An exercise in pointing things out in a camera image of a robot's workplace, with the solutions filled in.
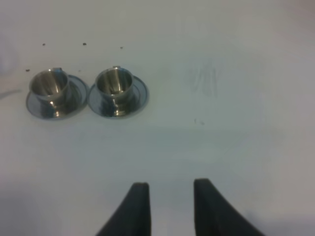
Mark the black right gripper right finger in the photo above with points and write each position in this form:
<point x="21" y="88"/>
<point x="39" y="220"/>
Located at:
<point x="215" y="216"/>

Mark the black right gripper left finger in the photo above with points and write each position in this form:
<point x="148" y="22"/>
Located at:
<point x="133" y="216"/>

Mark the right stainless steel teacup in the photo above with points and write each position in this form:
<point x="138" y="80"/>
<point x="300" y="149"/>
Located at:
<point x="115" y="86"/>

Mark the stainless steel teacup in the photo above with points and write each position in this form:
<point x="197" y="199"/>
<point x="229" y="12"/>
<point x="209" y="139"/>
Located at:
<point x="51" y="87"/>
<point x="115" y="86"/>

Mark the left stainless steel teacup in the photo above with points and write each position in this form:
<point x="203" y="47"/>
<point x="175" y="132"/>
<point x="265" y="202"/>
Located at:
<point x="51" y="87"/>

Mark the right steel saucer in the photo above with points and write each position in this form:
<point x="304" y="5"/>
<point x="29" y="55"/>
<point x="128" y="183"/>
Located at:
<point x="109" y="108"/>

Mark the steel saucer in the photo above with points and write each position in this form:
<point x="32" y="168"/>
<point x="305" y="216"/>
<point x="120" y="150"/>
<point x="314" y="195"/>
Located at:
<point x="74" y="103"/>
<point x="109" y="108"/>

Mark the left steel saucer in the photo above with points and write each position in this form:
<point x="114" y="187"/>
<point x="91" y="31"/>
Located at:
<point x="74" y="103"/>

